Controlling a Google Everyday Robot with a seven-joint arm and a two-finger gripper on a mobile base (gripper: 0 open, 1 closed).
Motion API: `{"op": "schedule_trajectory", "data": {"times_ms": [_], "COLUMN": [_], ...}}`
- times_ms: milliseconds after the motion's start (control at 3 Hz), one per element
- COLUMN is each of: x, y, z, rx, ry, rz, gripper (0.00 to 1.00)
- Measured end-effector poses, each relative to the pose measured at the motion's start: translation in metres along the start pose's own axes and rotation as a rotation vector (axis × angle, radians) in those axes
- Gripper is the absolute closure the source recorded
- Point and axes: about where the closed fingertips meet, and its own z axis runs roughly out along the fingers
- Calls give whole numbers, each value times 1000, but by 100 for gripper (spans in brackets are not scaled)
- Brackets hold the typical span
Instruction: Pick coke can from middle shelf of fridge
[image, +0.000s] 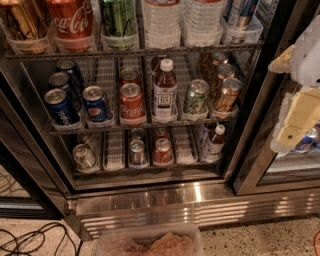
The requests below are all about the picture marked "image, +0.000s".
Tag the top shelf green can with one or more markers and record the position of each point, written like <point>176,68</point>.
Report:
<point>119,23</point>

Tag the front left pepsi can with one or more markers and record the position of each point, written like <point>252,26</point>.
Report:
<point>60,107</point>

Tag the water bottle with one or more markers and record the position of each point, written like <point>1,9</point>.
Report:
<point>161,23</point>
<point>201,21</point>

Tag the front right pepsi can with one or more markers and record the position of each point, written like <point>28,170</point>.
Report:
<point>99,114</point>

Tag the left water bottle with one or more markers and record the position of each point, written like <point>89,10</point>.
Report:
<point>161,23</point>

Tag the top shelf gold can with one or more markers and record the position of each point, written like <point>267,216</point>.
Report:
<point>27,22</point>

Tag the green can middle shelf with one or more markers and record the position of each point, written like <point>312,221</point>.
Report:
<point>195,103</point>

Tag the brown tea bottle white cap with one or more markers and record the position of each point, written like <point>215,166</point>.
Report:
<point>165,89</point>

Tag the middle left pepsi can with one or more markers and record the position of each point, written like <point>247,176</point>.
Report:
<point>62,80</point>

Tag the pepsi can behind glass door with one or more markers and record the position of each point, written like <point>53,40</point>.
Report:
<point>305,143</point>

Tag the right water bottle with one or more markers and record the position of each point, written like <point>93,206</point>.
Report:
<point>201,21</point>

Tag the rear left pepsi can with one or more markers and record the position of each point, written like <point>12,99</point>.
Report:
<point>73,70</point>

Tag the bottom shelf silver green can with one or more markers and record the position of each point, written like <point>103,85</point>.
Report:
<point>84,157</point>

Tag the bottom shelf red can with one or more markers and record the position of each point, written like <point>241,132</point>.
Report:
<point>163,151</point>

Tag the bottom shelf blue silver can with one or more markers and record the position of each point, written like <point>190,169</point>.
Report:
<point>137,152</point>

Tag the steel fridge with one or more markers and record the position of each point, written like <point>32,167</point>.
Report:
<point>248,183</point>

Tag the top shelf blue silver can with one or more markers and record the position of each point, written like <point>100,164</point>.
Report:
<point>240,16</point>

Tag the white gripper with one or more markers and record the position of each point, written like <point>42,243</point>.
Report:
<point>307,56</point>

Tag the clear plastic container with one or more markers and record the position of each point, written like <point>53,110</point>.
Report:
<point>179,239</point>

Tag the middle gold can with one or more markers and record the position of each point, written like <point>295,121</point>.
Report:
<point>221,72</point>

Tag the bottom shelf tea bottle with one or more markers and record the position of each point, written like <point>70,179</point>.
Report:
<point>213,143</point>

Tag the front gold can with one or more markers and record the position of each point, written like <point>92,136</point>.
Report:
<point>227,95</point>

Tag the top shelf coca-cola can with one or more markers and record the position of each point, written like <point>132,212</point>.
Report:
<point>73,20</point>

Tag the shelf blue silver can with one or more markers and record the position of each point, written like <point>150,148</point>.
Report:
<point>240,16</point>
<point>137,152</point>

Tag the red coke can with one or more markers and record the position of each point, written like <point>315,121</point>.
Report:
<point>129,75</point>
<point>132,109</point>

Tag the rear gold can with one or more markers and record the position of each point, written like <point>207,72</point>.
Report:
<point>208,63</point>

